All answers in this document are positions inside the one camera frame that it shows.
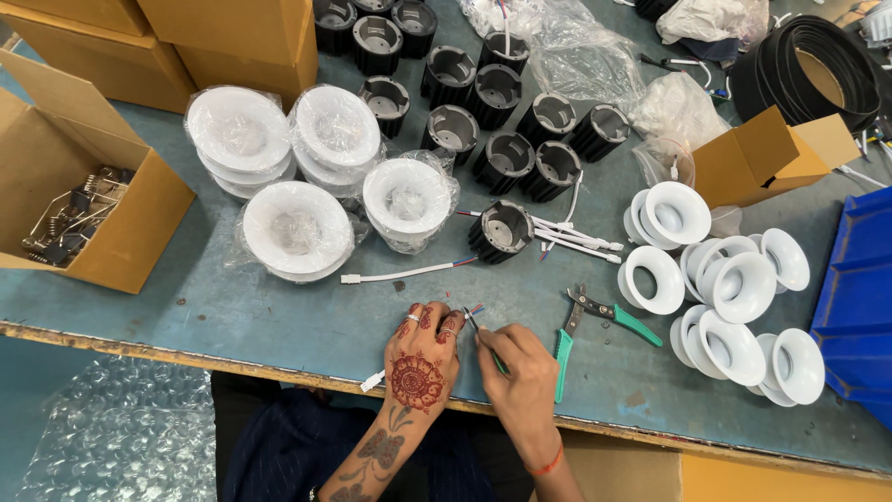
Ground clear plastic bag with parts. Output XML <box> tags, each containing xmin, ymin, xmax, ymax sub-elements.
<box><xmin>626</xmin><ymin>72</ymin><xmax>734</xmax><ymax>188</ymax></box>

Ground person's left hand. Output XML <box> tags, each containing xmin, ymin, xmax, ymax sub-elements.
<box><xmin>383</xmin><ymin>301</ymin><xmax>466</xmax><ymax>421</ymax></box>

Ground green-handled wire stripper pliers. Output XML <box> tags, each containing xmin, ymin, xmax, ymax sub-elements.
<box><xmin>554</xmin><ymin>282</ymin><xmax>663</xmax><ymax>405</ymax></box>

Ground orange thread bracelet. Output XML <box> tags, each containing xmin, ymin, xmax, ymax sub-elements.
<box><xmin>524</xmin><ymin>442</ymin><xmax>564</xmax><ymax>478</ymax></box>

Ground black-handled tool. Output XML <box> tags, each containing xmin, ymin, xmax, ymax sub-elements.
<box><xmin>639</xmin><ymin>53</ymin><xmax>713</xmax><ymax>90</ymax></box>

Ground plastic-wrapped stack of white rings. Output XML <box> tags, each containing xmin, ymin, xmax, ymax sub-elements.
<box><xmin>232</xmin><ymin>180</ymin><xmax>358</xmax><ymax>284</ymax></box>
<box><xmin>361</xmin><ymin>150</ymin><xmax>461</xmax><ymax>256</ymax></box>
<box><xmin>289</xmin><ymin>84</ymin><xmax>386</xmax><ymax>200</ymax></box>
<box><xmin>184</xmin><ymin>85</ymin><xmax>295</xmax><ymax>203</ymax></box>

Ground bubble wrap sheet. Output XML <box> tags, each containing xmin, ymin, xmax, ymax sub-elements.
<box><xmin>14</xmin><ymin>354</ymin><xmax>218</xmax><ymax>502</ymax></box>

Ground pile of metal spring clips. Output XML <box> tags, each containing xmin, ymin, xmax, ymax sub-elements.
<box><xmin>21</xmin><ymin>165</ymin><xmax>138</xmax><ymax>268</ymax></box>

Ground closed brown cardboard carton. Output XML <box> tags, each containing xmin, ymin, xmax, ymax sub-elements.
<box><xmin>136</xmin><ymin>0</ymin><xmax>319</xmax><ymax>110</ymax></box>
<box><xmin>0</xmin><ymin>0</ymin><xmax>197</xmax><ymax>116</ymax></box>

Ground stack of large black rings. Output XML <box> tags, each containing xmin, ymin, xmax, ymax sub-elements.
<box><xmin>728</xmin><ymin>14</ymin><xmax>892</xmax><ymax>138</ymax></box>

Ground green-handled small cutter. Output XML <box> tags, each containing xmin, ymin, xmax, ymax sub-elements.
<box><xmin>463</xmin><ymin>307</ymin><xmax>510</xmax><ymax>376</ymax></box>

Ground group of bare white reflector rings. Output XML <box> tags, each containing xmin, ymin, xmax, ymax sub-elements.
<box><xmin>617</xmin><ymin>181</ymin><xmax>827</xmax><ymax>409</ymax></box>

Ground small open cardboard box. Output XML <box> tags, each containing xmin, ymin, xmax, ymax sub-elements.
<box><xmin>690</xmin><ymin>105</ymin><xmax>862</xmax><ymax>210</ymax></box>

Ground person's dark striped clothing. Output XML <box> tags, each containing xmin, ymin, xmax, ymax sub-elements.
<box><xmin>209</xmin><ymin>371</ymin><xmax>539</xmax><ymax>502</ymax></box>

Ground group of black heat sink housings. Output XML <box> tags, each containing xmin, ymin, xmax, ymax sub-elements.
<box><xmin>312</xmin><ymin>0</ymin><xmax>632</xmax><ymax>266</ymax></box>

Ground clear crumpled plastic bag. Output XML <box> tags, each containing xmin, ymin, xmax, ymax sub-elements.
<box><xmin>459</xmin><ymin>0</ymin><xmax>646</xmax><ymax>107</ymax></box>

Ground white cable with red-blue wires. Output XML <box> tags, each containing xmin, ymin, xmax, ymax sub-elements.
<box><xmin>360</xmin><ymin>302</ymin><xmax>486</xmax><ymax>393</ymax></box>

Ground person's right hand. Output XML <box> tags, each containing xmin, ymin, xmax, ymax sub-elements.
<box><xmin>476</xmin><ymin>324</ymin><xmax>563</xmax><ymax>467</ymax></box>

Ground white plastic bag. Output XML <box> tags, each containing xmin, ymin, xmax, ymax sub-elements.
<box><xmin>655</xmin><ymin>0</ymin><xmax>772</xmax><ymax>47</ymax></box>

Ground blue plastic bin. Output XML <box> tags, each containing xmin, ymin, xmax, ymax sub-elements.
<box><xmin>808</xmin><ymin>185</ymin><xmax>892</xmax><ymax>431</ymax></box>

